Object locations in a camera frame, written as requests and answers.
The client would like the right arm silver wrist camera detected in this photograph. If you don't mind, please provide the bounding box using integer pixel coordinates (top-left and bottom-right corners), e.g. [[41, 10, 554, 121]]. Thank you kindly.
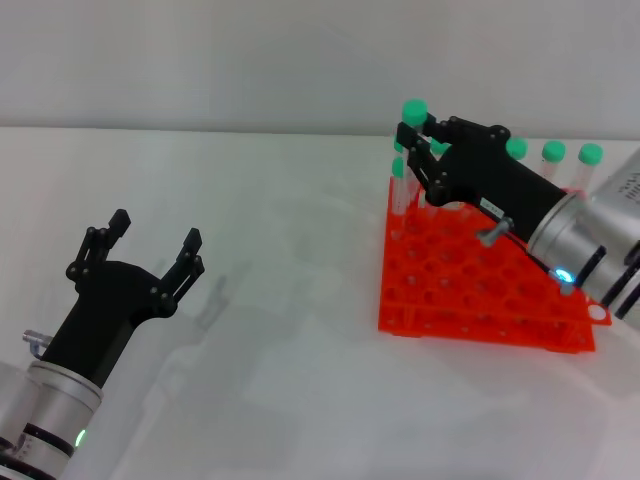
[[589, 149, 640, 224]]

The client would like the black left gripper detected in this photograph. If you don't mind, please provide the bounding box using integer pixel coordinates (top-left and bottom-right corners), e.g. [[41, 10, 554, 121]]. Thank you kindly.
[[41, 209, 206, 390]]

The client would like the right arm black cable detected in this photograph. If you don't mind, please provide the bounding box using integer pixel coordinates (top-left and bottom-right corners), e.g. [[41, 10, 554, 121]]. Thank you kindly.
[[474, 216, 576, 296]]

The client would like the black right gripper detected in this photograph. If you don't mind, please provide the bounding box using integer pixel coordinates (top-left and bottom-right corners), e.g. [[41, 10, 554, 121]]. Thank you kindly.
[[397, 113, 570, 247]]

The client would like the orange test tube rack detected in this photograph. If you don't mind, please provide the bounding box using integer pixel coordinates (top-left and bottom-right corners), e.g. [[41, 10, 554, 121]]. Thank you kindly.
[[375, 175, 614, 355]]

